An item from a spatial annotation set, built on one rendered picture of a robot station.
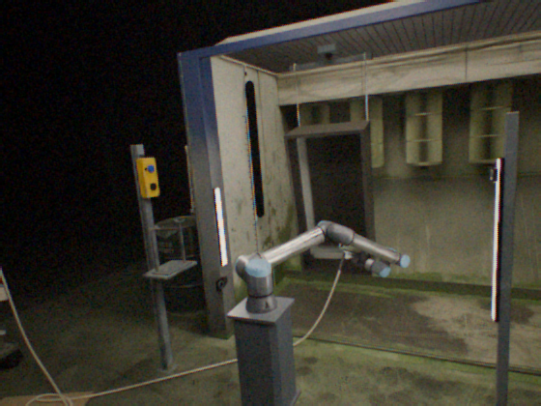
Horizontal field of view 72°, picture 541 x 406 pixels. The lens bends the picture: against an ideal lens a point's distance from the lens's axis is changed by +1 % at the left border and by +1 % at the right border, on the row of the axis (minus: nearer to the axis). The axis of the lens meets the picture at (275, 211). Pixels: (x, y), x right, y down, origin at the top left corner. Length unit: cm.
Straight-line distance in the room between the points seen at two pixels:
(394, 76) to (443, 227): 155
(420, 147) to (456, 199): 69
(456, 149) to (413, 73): 93
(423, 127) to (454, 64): 58
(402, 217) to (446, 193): 50
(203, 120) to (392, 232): 229
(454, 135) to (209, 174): 256
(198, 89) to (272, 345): 186
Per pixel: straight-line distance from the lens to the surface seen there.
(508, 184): 208
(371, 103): 397
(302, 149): 323
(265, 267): 212
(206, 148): 289
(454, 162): 429
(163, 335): 294
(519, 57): 391
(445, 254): 401
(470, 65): 387
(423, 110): 389
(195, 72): 295
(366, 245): 253
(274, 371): 228
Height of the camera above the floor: 159
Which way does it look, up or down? 11 degrees down
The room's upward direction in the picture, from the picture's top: 4 degrees counter-clockwise
